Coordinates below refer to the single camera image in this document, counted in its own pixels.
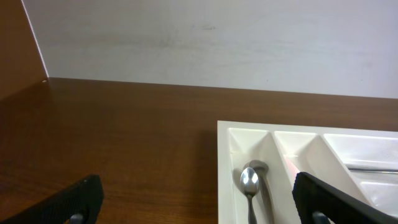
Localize white plastic cutlery tray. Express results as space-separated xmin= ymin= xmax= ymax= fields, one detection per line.
xmin=217 ymin=121 xmax=397 ymax=223

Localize steel fork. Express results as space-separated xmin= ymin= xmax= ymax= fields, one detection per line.
xmin=348 ymin=167 xmax=398 ymax=174

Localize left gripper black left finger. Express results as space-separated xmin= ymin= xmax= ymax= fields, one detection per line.
xmin=2 ymin=174 xmax=104 ymax=224

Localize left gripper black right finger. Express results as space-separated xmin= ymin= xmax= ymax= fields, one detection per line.
xmin=292 ymin=172 xmax=397 ymax=224

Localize pink plastic knife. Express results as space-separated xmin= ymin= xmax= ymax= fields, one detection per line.
xmin=283 ymin=155 xmax=300 ymax=186

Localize small steel teaspoon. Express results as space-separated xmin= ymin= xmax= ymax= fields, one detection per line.
xmin=239 ymin=167 xmax=259 ymax=224
xmin=244 ymin=160 xmax=275 ymax=224

